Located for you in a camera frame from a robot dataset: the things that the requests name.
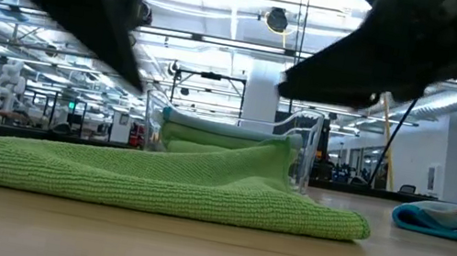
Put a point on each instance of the black metal gantry frame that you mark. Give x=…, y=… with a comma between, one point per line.
x=211, y=76

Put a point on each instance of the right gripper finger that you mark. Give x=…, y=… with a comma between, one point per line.
x=339, y=77

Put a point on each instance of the clear plastic bin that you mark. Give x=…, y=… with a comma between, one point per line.
x=311, y=132

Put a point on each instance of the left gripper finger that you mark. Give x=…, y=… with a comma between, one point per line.
x=96, y=27

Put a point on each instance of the white building column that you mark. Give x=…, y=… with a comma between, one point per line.
x=262, y=92

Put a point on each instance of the blue teal-edged microfiber towel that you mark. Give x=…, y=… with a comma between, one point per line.
x=210, y=124
x=450, y=221

